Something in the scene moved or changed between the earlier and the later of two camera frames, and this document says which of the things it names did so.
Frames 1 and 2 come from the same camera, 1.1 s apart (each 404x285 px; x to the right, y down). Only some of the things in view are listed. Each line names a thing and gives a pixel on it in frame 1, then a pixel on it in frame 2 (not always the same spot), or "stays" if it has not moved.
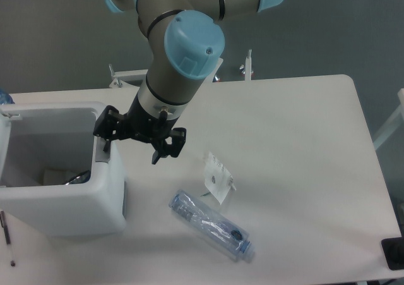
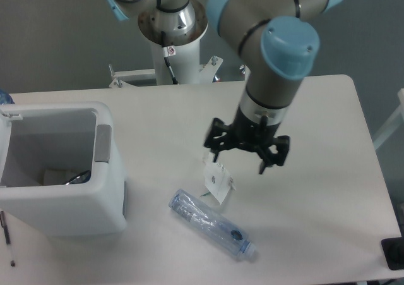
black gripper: [147, 126] → [221, 136]
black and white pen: [4, 224] stays
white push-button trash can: [35, 136] stays
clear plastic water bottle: [196, 213] stays
